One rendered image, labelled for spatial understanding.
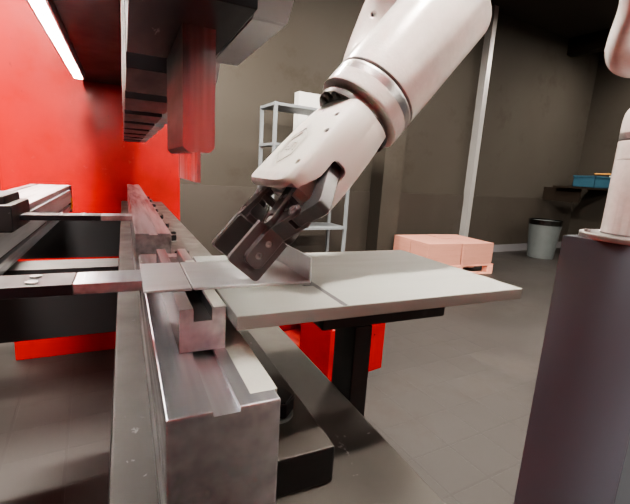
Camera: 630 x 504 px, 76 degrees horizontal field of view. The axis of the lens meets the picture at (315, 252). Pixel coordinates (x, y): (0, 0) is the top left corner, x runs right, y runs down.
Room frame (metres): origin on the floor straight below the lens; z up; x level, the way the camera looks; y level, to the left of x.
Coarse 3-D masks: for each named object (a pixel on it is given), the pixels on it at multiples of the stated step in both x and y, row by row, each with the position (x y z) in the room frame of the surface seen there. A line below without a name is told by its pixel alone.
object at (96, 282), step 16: (80, 272) 0.30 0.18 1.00; (96, 272) 0.30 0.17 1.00; (112, 272) 0.30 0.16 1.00; (128, 272) 0.31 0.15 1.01; (0, 288) 0.25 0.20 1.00; (16, 288) 0.25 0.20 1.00; (32, 288) 0.26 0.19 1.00; (48, 288) 0.26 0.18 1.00; (64, 288) 0.26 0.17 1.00; (80, 288) 0.27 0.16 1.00; (96, 288) 0.27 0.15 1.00; (112, 288) 0.28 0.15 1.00; (128, 288) 0.28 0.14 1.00
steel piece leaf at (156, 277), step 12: (144, 264) 0.35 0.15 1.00; (156, 264) 0.35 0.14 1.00; (168, 264) 0.35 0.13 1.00; (144, 276) 0.31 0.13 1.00; (156, 276) 0.31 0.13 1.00; (168, 276) 0.31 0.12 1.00; (180, 276) 0.31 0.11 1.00; (144, 288) 0.28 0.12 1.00; (156, 288) 0.28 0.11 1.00; (168, 288) 0.28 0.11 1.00; (180, 288) 0.28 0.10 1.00
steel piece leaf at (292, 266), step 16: (288, 256) 0.37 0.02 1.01; (304, 256) 0.34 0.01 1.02; (192, 272) 0.33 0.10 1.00; (208, 272) 0.33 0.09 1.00; (224, 272) 0.33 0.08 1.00; (240, 272) 0.34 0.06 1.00; (272, 272) 0.35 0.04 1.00; (288, 272) 0.35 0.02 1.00; (304, 272) 0.33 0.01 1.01; (208, 288) 0.29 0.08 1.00
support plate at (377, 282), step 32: (224, 256) 0.41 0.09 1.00; (320, 256) 0.44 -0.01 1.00; (352, 256) 0.45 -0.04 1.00; (384, 256) 0.46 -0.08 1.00; (416, 256) 0.47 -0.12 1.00; (224, 288) 0.29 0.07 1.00; (256, 288) 0.30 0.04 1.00; (288, 288) 0.31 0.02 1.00; (352, 288) 0.32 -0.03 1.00; (384, 288) 0.32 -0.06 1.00; (416, 288) 0.33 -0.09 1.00; (448, 288) 0.34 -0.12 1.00; (480, 288) 0.34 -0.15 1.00; (512, 288) 0.35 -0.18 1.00; (256, 320) 0.24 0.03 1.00; (288, 320) 0.25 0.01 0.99; (320, 320) 0.26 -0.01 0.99
